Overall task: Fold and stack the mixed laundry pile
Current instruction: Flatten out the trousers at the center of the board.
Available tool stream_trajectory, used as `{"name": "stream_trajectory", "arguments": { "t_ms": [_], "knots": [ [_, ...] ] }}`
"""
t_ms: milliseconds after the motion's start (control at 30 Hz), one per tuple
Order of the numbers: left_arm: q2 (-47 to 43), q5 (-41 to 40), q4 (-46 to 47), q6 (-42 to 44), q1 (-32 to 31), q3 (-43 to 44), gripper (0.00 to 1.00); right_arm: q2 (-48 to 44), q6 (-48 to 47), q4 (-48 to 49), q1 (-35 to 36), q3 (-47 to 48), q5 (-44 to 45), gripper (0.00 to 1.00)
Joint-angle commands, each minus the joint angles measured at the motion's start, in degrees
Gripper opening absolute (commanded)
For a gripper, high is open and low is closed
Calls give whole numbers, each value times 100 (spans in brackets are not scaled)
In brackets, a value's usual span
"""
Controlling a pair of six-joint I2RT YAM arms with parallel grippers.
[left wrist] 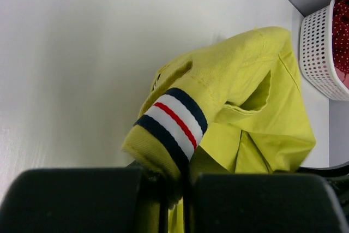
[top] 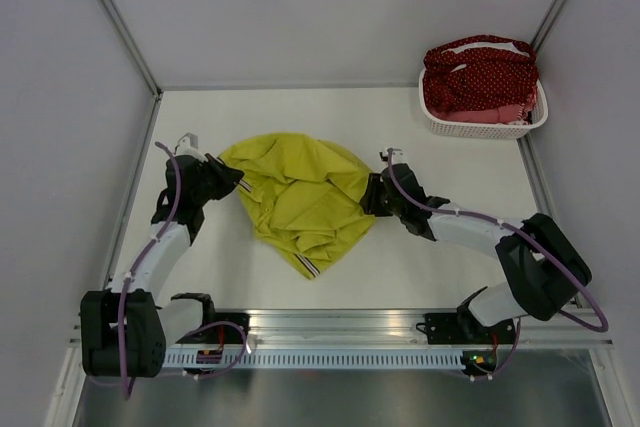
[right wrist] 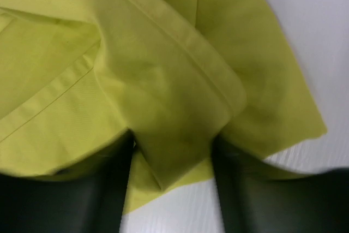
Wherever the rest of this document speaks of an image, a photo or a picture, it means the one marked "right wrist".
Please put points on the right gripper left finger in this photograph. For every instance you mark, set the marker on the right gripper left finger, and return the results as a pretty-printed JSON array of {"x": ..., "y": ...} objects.
[{"x": 88, "y": 197}]

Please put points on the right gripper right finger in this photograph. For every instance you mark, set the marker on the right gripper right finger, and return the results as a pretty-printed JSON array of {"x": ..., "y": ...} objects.
[{"x": 255, "y": 196}]

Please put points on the yellow-green trousers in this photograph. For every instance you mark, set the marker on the yellow-green trousers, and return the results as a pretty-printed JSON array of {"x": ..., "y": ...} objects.
[{"x": 76, "y": 75}]

